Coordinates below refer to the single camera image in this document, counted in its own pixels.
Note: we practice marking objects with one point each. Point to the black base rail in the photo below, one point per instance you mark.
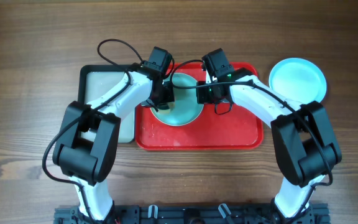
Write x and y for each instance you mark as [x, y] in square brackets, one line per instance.
[243, 214]

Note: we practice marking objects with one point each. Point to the light blue front plate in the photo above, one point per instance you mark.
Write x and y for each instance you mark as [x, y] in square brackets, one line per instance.
[299, 80]

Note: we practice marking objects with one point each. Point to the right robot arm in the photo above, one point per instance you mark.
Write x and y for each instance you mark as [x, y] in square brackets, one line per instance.
[306, 148]

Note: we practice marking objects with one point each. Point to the green yellow sponge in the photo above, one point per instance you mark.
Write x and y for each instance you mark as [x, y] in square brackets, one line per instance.
[164, 108]

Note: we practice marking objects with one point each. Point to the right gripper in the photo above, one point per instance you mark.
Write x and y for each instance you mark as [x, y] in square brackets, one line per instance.
[205, 93]

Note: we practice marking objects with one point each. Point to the black water basin tray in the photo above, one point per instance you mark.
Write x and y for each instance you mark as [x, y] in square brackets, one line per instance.
[95, 81]

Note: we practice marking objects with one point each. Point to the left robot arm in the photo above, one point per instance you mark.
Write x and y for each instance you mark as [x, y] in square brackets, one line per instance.
[86, 144]

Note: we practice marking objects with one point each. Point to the red plastic tray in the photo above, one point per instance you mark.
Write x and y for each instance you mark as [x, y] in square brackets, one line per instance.
[218, 127]

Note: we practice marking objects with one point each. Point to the teal plate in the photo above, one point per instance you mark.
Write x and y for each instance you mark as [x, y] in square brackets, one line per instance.
[182, 111]

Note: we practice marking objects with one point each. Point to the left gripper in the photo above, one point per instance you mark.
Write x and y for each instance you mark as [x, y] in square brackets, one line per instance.
[165, 94]

